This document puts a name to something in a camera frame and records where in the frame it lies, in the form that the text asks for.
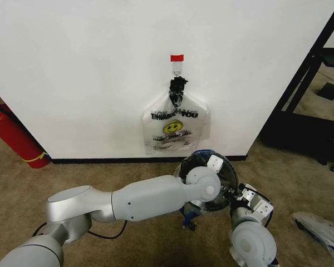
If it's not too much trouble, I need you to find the black round trash bin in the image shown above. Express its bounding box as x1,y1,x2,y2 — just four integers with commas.
177,149,239,212

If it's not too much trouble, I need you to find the clear smiley thank-you plastic bag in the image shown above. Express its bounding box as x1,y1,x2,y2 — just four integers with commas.
140,88,212,156

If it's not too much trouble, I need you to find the crumpled clear plastic bag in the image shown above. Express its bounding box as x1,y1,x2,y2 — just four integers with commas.
291,211,334,266

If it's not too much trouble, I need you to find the small black square box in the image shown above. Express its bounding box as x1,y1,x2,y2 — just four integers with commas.
318,82,334,101

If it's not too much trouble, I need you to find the red fire extinguisher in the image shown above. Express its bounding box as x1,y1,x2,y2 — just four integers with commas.
0,98,51,169

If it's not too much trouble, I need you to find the black metal frame rack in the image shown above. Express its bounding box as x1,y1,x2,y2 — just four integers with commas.
259,0,334,165

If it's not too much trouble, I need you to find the black tape on bag handles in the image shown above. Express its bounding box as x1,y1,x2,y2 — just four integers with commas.
169,76,190,108

